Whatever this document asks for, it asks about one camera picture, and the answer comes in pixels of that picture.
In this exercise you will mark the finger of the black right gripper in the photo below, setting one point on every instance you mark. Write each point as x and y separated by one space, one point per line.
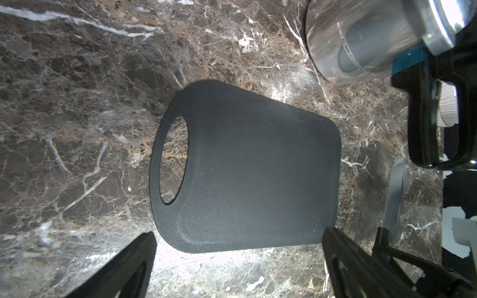
436 281

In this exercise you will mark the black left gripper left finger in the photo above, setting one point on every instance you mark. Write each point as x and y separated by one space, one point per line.
127 275

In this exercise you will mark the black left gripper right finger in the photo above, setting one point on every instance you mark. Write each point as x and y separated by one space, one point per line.
356 274

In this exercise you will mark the knife with black handle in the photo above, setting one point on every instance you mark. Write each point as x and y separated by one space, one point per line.
394 199

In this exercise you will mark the dark grey cutting board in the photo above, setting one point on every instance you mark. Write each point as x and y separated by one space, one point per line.
260 173

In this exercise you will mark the pink striped ceramic bowl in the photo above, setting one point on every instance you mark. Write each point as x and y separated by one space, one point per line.
447 115

